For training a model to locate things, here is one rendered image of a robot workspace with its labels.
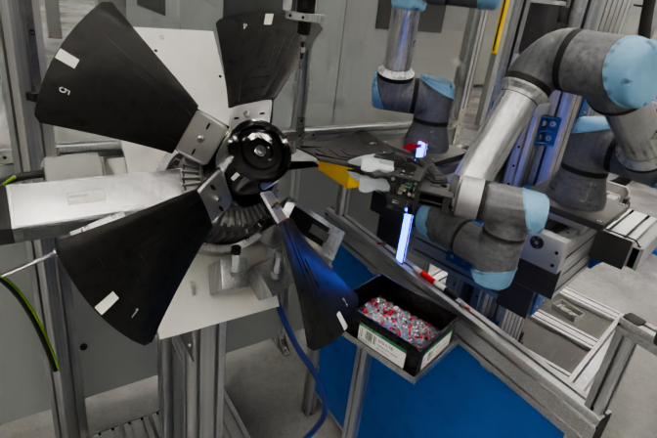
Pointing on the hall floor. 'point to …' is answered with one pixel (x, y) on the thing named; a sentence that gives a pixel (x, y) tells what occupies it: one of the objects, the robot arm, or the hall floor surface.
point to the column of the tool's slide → (53, 279)
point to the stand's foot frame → (141, 427)
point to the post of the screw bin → (357, 393)
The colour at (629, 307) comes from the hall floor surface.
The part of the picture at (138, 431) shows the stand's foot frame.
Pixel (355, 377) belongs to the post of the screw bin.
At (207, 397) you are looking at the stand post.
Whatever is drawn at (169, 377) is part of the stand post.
